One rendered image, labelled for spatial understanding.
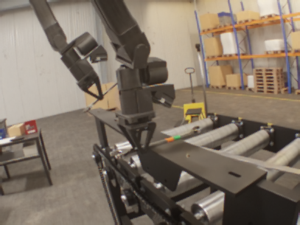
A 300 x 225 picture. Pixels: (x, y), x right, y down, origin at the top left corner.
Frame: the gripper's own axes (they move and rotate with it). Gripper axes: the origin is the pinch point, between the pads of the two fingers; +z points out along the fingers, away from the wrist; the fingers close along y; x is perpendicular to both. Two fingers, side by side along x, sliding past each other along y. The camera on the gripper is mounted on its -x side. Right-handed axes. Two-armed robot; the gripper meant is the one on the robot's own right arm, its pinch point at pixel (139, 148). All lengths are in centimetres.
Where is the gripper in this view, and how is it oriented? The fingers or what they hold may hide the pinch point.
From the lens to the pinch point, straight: 55.8
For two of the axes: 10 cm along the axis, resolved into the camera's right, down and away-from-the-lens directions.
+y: -4.4, -1.1, 8.9
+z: 1.4, 9.7, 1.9
